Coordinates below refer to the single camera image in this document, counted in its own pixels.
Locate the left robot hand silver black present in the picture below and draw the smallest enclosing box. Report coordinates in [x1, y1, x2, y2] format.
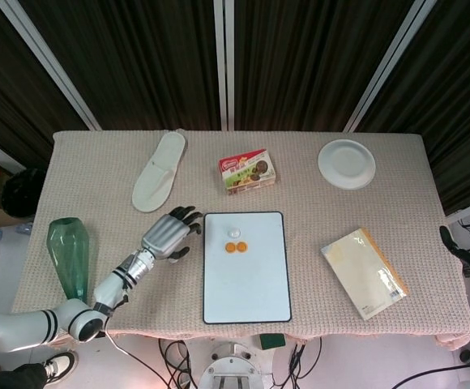
[140, 205, 204, 264]

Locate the right robot hand black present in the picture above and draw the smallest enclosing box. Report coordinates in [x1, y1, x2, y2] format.
[438, 224, 470, 277]

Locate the silver robot base column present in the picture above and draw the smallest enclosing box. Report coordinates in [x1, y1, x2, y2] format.
[197, 339, 276, 389]

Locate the white rectangular board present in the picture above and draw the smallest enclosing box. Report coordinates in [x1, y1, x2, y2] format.
[203, 211, 293, 325]

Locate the white cloth slipper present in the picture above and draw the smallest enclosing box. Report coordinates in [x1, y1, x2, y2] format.
[130, 130, 188, 213]

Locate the green faceted vase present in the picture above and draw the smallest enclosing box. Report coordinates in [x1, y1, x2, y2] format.
[47, 217, 91, 303]

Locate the yellow covered book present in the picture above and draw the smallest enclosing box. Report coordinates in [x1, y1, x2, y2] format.
[320, 227, 409, 322]

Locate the red green cookie box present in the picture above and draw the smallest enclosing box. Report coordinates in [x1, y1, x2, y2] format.
[217, 147, 279, 197]

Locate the beige waffle tablecloth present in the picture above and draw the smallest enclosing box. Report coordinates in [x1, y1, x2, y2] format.
[10, 129, 470, 352]

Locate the black trash bin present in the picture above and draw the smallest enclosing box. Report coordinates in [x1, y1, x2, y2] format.
[0, 168, 48, 220]

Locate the dark green block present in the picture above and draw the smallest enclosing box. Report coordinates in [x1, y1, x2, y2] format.
[259, 334, 287, 350]

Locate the white paper plate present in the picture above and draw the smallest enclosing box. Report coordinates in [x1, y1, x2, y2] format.
[317, 139, 377, 190]

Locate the white black sneaker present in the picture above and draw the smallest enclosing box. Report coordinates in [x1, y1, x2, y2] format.
[42, 350, 78, 383]

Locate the dark pleated curtain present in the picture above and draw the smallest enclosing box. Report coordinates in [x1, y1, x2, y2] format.
[0, 0, 470, 216]

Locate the black trouser leg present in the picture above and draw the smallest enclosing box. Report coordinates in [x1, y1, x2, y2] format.
[0, 362, 49, 389]

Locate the white cable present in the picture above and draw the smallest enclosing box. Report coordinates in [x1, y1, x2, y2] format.
[104, 319, 172, 386]

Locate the black floor cable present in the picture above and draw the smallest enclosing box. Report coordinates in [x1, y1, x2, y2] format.
[157, 337, 203, 389]
[273, 337, 325, 389]

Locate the white metal frame post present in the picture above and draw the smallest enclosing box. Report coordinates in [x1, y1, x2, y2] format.
[3, 0, 102, 131]
[342, 0, 438, 133]
[224, 0, 237, 131]
[213, 0, 226, 131]

